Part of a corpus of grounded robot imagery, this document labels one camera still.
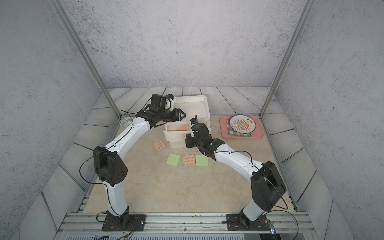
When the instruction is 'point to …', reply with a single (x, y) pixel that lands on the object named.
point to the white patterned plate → (242, 123)
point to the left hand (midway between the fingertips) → (186, 115)
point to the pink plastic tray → (257, 133)
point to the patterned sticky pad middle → (189, 160)
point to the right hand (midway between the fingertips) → (186, 137)
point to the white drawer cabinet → (194, 107)
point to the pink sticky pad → (184, 127)
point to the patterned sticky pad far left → (159, 146)
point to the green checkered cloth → (231, 132)
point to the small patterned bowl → (125, 121)
